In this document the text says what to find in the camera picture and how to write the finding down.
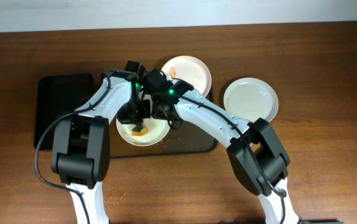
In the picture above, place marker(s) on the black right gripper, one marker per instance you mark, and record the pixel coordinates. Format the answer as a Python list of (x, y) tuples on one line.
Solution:
[(161, 109)]

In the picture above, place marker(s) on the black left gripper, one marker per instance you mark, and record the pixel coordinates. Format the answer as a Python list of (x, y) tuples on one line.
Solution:
[(132, 116)]

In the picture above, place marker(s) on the orange green sponge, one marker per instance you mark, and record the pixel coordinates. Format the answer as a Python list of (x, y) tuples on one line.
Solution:
[(139, 130)]

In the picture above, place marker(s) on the white plate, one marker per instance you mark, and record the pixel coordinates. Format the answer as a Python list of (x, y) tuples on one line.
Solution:
[(251, 98), (157, 129), (191, 70)]

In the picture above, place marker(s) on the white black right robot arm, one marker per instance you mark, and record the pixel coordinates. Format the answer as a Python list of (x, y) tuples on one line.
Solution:
[(257, 157)]

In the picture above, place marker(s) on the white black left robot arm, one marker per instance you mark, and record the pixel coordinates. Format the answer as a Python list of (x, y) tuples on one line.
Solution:
[(80, 152)]

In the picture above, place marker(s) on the dark brown serving tray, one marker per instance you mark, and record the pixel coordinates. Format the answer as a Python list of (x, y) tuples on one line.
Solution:
[(182, 138)]

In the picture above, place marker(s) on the white plate back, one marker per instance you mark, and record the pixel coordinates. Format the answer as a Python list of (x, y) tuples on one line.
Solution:
[(191, 70)]

